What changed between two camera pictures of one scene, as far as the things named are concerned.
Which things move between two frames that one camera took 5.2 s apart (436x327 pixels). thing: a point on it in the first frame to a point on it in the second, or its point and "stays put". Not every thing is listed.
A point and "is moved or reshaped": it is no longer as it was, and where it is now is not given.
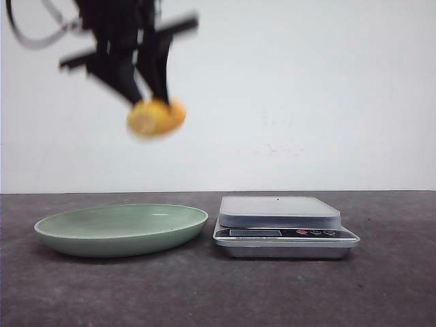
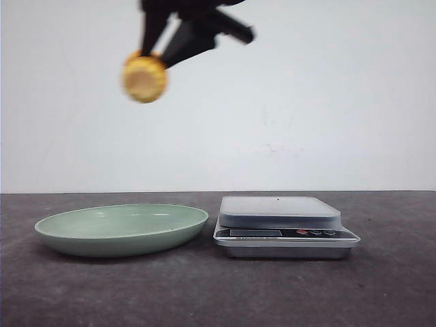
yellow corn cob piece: [154, 118] is moved or reshaped
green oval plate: [120, 229] stays put
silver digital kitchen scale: [281, 227] stays put
